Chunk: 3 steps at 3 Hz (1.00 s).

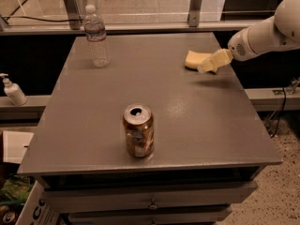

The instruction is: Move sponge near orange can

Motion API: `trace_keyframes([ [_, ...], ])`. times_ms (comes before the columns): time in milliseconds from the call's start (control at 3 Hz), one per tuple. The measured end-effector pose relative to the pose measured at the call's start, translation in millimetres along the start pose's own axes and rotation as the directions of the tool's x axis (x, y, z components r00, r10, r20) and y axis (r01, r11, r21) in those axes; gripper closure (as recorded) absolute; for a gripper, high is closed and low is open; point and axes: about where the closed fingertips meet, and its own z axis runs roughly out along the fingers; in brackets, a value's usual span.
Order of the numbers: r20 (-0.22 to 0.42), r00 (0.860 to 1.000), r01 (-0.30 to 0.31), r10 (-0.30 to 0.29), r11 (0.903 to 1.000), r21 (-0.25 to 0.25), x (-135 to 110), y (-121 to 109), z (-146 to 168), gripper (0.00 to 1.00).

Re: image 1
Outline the top drawer knob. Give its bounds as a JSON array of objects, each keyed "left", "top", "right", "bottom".
[{"left": 148, "top": 199, "right": 158, "bottom": 210}]

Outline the white cardboard box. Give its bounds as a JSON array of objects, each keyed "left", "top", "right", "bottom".
[{"left": 1, "top": 130, "right": 59, "bottom": 225}]

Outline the white pump dispenser bottle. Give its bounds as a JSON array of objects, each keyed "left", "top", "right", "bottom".
[{"left": 0, "top": 73, "right": 27, "bottom": 106}]

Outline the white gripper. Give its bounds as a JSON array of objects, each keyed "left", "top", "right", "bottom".
[{"left": 198, "top": 28, "right": 253, "bottom": 73}]

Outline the red soda can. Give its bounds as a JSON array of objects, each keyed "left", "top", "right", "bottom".
[{"left": 2, "top": 211, "right": 18, "bottom": 225}]

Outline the metal window frame rail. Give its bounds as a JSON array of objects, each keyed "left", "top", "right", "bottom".
[{"left": 0, "top": 0, "right": 283, "bottom": 35}]

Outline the grey cabinet with drawers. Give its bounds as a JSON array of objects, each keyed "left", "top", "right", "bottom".
[{"left": 20, "top": 34, "right": 281, "bottom": 225}]

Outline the green snack bag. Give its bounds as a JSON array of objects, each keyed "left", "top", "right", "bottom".
[{"left": 0, "top": 175, "right": 34, "bottom": 204}]

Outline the clear plastic water bottle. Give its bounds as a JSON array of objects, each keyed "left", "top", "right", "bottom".
[{"left": 83, "top": 5, "right": 110, "bottom": 68}]

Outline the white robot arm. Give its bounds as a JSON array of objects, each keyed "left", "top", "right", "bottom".
[{"left": 197, "top": 0, "right": 300, "bottom": 73}]

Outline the yellow sponge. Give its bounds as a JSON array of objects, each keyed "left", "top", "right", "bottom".
[{"left": 185, "top": 51, "right": 210, "bottom": 74}]

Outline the orange soda can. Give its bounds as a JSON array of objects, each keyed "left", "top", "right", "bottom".
[{"left": 123, "top": 103, "right": 154, "bottom": 158}]

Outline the black cable behind glass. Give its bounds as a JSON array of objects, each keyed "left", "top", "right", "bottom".
[{"left": 0, "top": 14, "right": 84, "bottom": 24}]

